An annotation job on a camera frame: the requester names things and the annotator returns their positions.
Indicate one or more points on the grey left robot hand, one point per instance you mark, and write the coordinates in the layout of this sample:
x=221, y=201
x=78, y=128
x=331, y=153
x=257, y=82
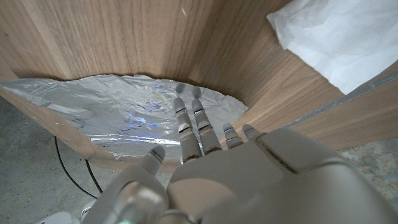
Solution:
x=264, y=180

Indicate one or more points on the aluminum foil sheet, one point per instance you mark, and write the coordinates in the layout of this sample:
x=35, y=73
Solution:
x=109, y=109

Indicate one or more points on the crumpled white paper towel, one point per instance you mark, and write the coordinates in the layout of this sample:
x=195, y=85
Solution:
x=342, y=37

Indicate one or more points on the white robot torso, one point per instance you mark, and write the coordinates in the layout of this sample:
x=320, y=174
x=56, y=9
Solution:
x=59, y=218

